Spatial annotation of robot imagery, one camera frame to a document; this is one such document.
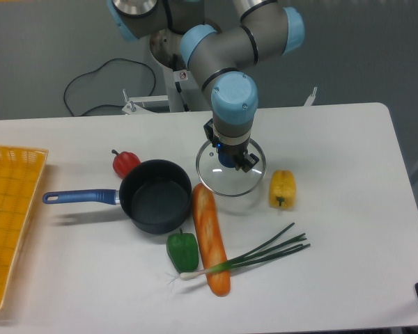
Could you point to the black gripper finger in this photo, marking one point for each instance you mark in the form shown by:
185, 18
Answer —
245, 161

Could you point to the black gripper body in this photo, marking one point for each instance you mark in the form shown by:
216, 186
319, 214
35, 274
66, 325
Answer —
228, 139

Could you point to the glass lid blue knob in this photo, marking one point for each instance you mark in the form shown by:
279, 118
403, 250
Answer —
227, 181

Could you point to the yellow bell pepper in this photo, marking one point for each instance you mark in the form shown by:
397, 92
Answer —
282, 190

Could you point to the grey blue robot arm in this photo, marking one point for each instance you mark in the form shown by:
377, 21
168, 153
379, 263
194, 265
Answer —
234, 96

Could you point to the baguette bread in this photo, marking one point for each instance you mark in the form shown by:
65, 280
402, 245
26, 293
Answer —
209, 237

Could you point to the green spring onion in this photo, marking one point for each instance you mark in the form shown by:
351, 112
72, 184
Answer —
266, 252

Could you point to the green bell pepper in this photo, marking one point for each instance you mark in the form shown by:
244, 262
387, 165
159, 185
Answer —
183, 251

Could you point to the red bell pepper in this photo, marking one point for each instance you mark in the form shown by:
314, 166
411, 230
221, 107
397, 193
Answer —
124, 162

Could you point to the yellow woven basket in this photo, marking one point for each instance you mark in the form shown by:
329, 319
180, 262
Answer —
21, 170

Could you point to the dark saucepan blue handle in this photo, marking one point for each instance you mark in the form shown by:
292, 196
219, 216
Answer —
156, 195

